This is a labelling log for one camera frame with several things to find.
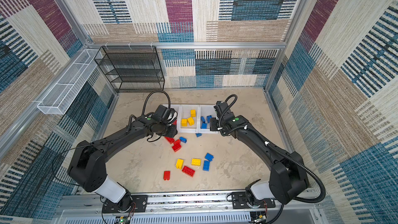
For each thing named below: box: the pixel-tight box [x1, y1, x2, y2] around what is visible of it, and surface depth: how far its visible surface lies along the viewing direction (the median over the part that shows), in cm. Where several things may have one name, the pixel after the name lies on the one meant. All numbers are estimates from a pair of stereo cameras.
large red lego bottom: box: [181, 165, 196, 178], surface depth 84 cm
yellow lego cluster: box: [187, 116, 195, 126], surface depth 101 cm
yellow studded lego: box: [191, 158, 202, 167], surface depth 86 cm
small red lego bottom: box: [163, 170, 171, 181], surface depth 83 cm
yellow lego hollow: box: [190, 109, 197, 118], surface depth 104 cm
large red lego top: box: [164, 136, 175, 145], surface depth 93 cm
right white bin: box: [199, 104, 207, 134], surface depth 98 cm
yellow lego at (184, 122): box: [181, 118, 188, 128], surface depth 101 cm
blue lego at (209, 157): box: [204, 152, 215, 162], surface depth 89 cm
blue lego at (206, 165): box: [202, 160, 211, 172], surface depth 85 cm
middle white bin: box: [178, 104, 199, 134], surface depth 101 cm
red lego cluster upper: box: [172, 138, 182, 153], surface depth 93 cm
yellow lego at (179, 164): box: [175, 158, 184, 170], surface depth 85 cm
